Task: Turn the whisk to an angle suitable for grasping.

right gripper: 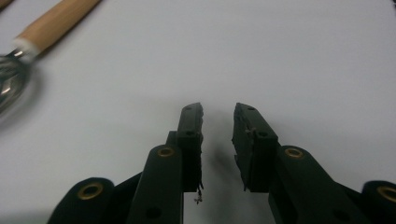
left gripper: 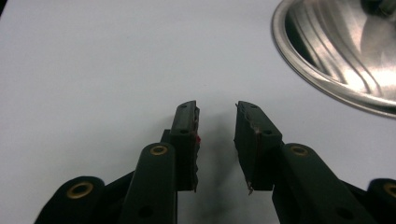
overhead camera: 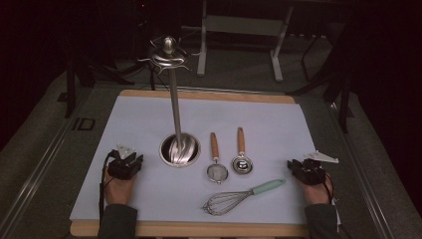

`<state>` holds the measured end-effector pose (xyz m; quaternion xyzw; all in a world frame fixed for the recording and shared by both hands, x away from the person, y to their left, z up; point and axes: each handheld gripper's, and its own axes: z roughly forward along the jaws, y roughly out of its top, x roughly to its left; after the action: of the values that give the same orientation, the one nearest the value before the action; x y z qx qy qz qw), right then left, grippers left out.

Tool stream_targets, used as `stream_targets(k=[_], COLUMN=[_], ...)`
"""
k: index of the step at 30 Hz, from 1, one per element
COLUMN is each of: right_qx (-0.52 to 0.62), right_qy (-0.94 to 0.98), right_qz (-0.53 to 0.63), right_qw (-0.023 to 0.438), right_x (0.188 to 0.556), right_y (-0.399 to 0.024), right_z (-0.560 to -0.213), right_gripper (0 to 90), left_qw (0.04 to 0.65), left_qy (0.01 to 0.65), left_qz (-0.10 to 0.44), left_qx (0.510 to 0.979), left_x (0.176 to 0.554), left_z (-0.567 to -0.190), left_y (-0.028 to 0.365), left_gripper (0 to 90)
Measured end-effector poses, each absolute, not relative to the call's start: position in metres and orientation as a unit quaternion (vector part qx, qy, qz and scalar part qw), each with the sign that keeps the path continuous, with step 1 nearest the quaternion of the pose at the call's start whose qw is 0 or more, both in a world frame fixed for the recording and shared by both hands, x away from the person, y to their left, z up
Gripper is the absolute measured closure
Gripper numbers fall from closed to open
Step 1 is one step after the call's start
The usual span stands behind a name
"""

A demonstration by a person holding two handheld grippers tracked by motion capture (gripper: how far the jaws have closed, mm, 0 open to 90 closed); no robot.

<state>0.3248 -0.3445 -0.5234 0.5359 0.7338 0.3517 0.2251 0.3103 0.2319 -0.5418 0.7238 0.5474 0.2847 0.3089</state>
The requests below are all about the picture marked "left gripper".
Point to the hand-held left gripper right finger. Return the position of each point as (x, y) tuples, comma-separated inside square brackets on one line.
[(299, 183)]

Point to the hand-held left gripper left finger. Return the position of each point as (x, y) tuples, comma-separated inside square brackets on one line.
[(155, 183)]

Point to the steel utensil rack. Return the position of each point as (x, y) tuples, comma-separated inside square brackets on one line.
[(342, 46)]

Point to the white table mat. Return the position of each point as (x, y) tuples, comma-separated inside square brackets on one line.
[(93, 77)]

